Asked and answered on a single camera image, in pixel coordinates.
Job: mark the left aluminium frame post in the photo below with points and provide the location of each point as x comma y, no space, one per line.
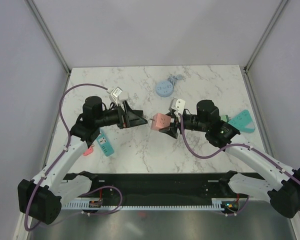
48,35

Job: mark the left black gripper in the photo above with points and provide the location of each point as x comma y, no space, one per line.
128,118

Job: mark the teal triangular power strip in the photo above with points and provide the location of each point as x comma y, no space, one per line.
243,122

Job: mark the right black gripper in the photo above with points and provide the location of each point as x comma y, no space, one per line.
172,130

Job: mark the right aluminium frame post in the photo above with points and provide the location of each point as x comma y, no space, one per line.
266,33

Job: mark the aluminium frame post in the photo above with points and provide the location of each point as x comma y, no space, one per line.
266,33
48,35

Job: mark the pink plug adapter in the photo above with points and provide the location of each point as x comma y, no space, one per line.
89,151

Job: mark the white cable duct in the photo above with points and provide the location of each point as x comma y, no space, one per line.
94,204

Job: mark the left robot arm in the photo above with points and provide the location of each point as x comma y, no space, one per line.
43,197

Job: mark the pink cube socket adapter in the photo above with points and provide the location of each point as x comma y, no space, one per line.
160,121

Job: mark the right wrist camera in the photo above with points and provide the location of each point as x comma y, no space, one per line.
177,106

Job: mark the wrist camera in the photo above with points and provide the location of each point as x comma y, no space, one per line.
177,106
117,95

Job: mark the blue round power strip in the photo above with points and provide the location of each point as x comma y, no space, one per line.
165,88

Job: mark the green plug adapter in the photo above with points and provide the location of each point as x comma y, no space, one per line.
225,118

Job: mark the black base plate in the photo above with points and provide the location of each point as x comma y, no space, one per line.
161,188

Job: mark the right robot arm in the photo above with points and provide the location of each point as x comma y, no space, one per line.
280,183

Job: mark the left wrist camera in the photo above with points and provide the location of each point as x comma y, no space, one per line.
117,95

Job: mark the teal rectangular power strip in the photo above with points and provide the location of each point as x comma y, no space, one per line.
105,145

